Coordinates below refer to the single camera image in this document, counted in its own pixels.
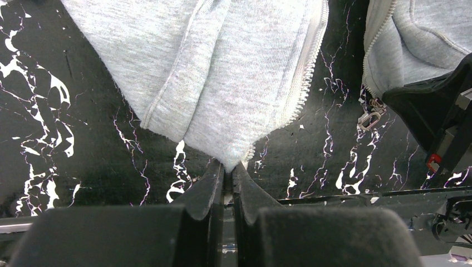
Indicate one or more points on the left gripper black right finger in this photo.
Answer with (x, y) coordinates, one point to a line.
(270, 234)

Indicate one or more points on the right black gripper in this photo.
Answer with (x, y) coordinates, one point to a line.
(437, 113)

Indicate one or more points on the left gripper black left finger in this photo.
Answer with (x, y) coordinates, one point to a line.
(185, 232)

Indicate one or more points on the grey zip-up jacket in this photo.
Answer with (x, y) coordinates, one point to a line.
(220, 75)

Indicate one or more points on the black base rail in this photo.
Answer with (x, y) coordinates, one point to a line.
(441, 228)

